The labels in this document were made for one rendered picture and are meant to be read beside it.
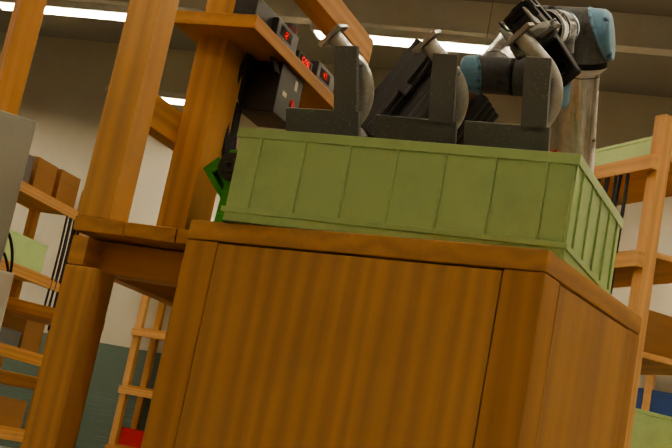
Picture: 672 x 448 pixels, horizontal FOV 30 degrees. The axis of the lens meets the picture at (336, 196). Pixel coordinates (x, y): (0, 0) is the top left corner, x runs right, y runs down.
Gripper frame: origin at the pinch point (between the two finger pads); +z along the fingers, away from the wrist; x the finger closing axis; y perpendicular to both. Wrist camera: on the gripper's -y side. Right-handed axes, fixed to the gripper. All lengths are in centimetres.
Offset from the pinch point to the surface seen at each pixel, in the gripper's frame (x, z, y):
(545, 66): 0.9, 5.9, -6.2
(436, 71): -14.3, 5.2, 5.9
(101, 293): -123, -34, 28
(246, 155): -47, 18, 16
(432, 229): -26.6, 23.7, -16.0
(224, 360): -68, 32, -11
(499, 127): -11.9, 5.9, -8.8
